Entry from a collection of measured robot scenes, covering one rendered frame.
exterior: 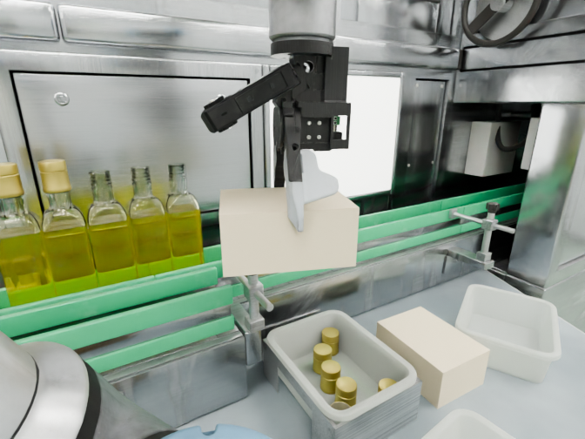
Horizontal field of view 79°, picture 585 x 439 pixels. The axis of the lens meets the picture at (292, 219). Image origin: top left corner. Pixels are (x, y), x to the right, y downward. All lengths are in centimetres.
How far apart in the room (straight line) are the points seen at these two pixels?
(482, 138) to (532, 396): 84
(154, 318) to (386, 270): 55
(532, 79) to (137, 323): 107
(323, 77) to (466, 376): 55
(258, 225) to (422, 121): 89
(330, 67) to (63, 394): 37
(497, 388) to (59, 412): 70
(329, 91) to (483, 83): 85
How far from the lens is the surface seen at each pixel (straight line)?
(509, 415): 76
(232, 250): 41
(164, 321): 57
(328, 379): 65
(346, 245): 43
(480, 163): 137
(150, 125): 75
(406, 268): 95
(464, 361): 71
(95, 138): 74
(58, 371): 26
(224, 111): 40
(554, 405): 82
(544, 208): 116
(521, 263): 122
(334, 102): 43
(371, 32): 104
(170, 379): 61
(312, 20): 41
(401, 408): 64
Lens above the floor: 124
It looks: 18 degrees down
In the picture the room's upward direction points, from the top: straight up
